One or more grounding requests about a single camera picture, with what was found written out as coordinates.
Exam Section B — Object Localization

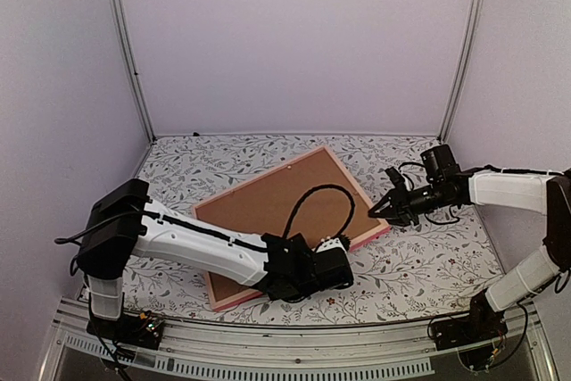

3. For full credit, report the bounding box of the left aluminium post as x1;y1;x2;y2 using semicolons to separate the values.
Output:
109;0;156;144

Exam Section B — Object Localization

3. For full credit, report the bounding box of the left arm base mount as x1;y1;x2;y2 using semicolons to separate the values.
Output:
87;311;165;351

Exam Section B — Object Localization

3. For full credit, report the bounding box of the front aluminium rail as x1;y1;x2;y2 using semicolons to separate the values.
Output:
39;325;554;381

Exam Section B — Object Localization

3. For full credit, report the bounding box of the floral table mat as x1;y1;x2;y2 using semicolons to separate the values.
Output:
123;135;502;326

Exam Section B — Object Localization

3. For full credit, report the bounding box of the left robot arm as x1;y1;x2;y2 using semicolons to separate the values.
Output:
68;178;353;340

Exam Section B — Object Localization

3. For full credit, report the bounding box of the pink wooden picture frame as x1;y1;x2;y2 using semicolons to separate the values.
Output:
191;145;393;313

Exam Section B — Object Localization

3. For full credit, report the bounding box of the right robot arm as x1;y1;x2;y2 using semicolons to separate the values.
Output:
368;144;570;347

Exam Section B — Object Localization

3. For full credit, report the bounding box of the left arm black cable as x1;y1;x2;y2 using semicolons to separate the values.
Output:
283;184;358;244

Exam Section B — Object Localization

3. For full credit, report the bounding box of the brown backing board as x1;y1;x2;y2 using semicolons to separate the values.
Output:
193;147;390;311

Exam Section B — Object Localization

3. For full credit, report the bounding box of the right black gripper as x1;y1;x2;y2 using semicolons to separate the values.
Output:
368;180;453;228

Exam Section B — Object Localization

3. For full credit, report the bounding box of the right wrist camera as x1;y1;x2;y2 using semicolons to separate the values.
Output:
385;167;414;192

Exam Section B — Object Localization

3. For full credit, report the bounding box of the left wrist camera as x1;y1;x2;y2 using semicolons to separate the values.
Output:
314;235;351;253

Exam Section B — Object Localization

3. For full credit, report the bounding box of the right aluminium post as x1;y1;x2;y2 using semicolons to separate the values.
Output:
438;0;484;142

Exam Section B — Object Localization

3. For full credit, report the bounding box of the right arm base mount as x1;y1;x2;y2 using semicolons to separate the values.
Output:
427;316;508;372

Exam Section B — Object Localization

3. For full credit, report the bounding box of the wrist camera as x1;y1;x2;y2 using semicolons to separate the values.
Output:
314;235;351;253
385;167;414;192

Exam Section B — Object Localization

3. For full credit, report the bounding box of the aluminium post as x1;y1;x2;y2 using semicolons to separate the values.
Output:
109;0;156;144
438;0;484;142

